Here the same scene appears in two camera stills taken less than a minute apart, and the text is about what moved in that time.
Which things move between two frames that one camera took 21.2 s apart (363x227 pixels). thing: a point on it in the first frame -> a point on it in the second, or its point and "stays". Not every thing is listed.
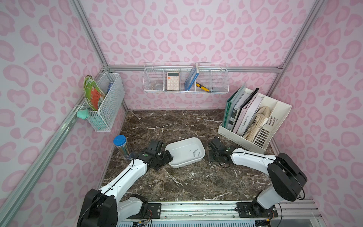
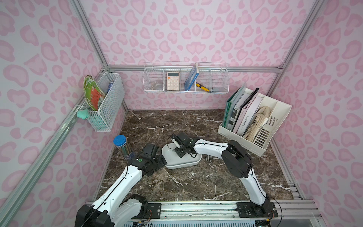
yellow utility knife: [202, 87] stays
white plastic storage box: [185, 152] stays
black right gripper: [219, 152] -> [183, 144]
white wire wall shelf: [186, 76] stays
